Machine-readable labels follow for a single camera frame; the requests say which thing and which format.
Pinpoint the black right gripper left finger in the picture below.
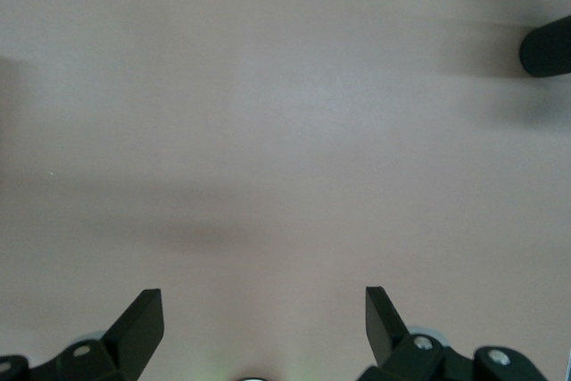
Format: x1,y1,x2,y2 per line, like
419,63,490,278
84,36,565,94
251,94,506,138
0,289,164,381

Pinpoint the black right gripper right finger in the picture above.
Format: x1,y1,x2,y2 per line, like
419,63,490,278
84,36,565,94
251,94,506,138
356,286,548,381

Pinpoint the black foam cylinder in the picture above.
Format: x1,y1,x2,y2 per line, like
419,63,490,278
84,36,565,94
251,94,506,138
519,14,571,79

